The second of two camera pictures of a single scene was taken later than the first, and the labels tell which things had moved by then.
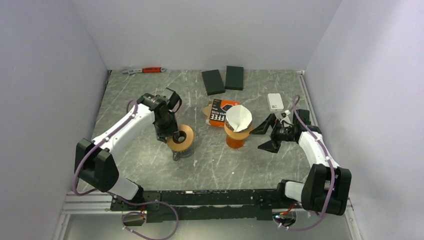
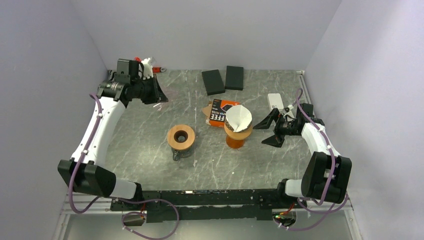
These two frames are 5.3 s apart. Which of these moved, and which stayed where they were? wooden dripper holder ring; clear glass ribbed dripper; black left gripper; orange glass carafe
Moved: black left gripper
Stayed: orange glass carafe; wooden dripper holder ring; clear glass ribbed dripper
